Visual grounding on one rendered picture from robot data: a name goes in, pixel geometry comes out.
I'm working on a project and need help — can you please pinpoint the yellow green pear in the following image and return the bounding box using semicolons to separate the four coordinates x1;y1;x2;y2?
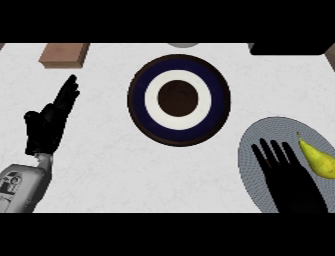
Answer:
296;131;335;180

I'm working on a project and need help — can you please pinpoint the navy and white round plate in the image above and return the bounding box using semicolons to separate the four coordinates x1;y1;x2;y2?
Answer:
128;54;232;147

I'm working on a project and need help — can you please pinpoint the grey round placemat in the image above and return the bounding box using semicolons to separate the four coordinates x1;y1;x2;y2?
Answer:
237;116;335;214

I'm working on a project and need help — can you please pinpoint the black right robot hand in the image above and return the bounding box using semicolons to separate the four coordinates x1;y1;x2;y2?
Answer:
250;138;330;214

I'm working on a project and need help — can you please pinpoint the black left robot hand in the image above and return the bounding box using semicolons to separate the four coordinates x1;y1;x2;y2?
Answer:
23;74;82;156

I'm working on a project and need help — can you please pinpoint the brown wooden block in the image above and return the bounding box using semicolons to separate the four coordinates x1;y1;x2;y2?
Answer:
37;43;92;70

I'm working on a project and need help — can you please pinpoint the grey round object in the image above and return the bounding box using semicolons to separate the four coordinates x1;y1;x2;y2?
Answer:
166;43;203;49

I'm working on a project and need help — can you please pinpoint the black appliance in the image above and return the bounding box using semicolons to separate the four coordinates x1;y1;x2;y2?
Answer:
247;43;335;56

